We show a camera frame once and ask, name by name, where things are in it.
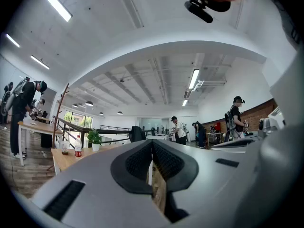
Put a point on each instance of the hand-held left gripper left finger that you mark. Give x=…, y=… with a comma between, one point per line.
x=95, y=186

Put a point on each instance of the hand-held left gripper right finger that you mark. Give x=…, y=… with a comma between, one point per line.
x=213, y=179

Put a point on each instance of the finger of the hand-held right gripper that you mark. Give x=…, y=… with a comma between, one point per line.
x=237, y=141
x=237, y=146

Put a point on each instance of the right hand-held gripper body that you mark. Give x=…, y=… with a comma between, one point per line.
x=285, y=98

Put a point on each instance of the clear bottle with red cap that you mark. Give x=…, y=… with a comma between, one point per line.
x=78, y=147

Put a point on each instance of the clear plastic cup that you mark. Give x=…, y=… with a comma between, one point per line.
x=65, y=148

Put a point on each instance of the green plant in white pot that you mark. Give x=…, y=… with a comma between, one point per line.
x=94, y=138

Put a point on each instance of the black metal railing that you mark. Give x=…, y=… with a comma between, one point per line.
x=78, y=128

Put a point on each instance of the ceiling tube light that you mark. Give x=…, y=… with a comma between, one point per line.
x=185, y=102
x=194, y=78
x=40, y=62
x=57, y=4
x=12, y=40

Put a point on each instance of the white ceiling pipe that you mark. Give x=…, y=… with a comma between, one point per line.
x=209, y=82

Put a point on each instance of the black office chair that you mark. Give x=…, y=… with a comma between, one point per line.
x=137, y=134

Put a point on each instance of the large glass window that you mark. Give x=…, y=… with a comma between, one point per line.
x=78, y=120

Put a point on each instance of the ceiling air vent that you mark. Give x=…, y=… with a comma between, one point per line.
x=187, y=94

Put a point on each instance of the brown wooden coat rack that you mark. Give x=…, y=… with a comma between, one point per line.
x=58, y=117

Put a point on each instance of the wooden table with white legs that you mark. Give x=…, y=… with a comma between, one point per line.
x=40, y=127

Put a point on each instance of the person's beige shirt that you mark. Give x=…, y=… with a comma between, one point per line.
x=285, y=13

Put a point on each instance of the red wall box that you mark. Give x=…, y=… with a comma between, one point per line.
x=217, y=126

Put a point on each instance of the black head camera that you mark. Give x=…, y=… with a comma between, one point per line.
x=198, y=11

